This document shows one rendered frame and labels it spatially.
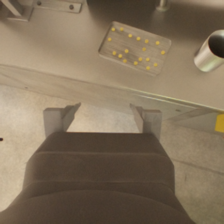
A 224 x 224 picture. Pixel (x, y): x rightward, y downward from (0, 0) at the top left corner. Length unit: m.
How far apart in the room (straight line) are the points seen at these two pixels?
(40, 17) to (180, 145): 1.18
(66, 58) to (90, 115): 0.81
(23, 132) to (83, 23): 1.14
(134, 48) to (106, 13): 0.16
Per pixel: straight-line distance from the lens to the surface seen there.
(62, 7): 0.67
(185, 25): 0.62
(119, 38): 0.57
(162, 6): 0.63
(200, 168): 1.42
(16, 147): 1.59
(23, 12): 0.73
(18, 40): 0.69
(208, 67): 0.54
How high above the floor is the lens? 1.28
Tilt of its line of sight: 81 degrees down
